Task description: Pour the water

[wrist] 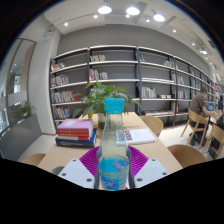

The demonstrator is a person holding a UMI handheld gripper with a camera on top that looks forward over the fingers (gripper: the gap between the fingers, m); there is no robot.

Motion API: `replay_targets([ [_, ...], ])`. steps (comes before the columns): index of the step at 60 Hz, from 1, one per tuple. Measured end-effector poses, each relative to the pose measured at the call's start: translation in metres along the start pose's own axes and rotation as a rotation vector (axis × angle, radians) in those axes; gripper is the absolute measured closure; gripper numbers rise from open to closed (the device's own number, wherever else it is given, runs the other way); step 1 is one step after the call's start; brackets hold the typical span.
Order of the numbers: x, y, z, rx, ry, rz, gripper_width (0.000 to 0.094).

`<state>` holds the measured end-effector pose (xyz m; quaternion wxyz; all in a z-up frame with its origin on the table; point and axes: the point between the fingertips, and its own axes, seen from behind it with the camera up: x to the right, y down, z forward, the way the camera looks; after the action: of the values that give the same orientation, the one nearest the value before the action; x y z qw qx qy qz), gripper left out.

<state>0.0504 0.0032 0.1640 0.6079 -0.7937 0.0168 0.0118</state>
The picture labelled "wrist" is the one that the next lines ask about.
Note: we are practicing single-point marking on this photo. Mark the tan round-back chair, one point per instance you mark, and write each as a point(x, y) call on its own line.
point(186, 155)
point(33, 159)
point(153, 124)

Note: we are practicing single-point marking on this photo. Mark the group of ceiling lights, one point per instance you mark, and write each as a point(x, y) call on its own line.
point(104, 9)

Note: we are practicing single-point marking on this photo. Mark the dark blue book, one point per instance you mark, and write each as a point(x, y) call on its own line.
point(75, 143)

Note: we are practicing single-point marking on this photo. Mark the person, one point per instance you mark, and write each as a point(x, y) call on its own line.
point(197, 105)

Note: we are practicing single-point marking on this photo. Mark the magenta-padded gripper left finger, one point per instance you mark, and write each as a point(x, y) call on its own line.
point(75, 170)

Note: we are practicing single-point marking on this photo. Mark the pink book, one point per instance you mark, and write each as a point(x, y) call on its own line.
point(75, 124)

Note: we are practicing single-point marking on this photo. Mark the red book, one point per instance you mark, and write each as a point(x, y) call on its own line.
point(74, 134)

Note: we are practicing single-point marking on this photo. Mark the clear bottle with blue cap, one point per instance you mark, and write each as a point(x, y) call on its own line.
point(113, 146)

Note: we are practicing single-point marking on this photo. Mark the green potted plant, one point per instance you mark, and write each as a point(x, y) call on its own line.
point(98, 100)

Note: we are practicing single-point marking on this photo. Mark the white open book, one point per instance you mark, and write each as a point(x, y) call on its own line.
point(141, 136)

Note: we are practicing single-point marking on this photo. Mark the small plant by window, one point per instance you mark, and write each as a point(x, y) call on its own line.
point(26, 109)

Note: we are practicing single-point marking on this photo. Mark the wooden frame chair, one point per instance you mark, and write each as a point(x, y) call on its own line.
point(216, 133)
point(194, 118)

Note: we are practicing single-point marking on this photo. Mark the grey bookshelf unit with books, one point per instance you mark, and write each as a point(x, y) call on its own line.
point(113, 71)

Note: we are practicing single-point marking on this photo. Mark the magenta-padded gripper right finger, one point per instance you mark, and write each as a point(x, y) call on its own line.
point(150, 170)

